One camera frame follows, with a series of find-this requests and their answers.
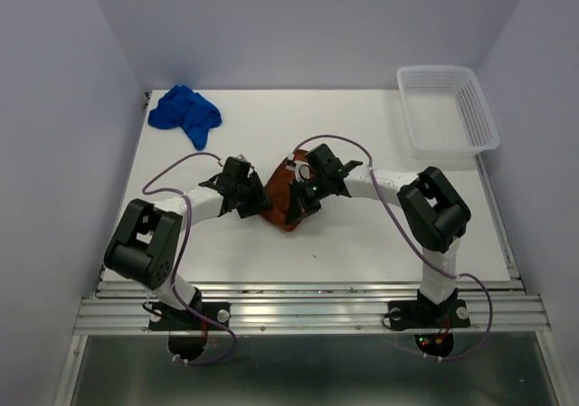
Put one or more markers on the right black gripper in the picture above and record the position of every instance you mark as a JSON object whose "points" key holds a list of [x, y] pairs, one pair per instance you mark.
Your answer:
{"points": [[300, 207]]}

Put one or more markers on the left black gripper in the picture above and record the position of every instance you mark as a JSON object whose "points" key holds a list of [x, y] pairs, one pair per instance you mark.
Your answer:
{"points": [[252, 181]]}

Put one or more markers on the brown towel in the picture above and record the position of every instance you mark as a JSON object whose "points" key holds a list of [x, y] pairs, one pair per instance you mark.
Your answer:
{"points": [[278, 192]]}

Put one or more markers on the blue towel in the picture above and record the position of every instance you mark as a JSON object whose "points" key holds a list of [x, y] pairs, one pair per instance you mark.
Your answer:
{"points": [[183, 108]]}

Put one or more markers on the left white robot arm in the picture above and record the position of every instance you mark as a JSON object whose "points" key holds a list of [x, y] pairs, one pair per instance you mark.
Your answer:
{"points": [[150, 238]]}

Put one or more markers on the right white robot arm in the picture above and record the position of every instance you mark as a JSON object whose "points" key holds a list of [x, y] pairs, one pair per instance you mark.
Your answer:
{"points": [[425, 208]]}

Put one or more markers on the white plastic basket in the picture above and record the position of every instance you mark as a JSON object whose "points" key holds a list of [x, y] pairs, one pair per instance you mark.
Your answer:
{"points": [[445, 112]]}

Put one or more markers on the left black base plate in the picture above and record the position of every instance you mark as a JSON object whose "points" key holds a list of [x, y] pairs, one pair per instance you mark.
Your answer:
{"points": [[163, 318]]}

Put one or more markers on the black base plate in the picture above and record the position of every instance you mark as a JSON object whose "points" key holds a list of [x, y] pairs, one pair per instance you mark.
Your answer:
{"points": [[163, 318], [421, 313]]}

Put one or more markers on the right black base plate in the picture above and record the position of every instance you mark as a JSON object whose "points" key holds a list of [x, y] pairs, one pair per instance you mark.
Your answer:
{"points": [[421, 313]]}

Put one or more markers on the aluminium mounting rail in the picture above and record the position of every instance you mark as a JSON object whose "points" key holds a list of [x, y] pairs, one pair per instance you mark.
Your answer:
{"points": [[310, 309]]}

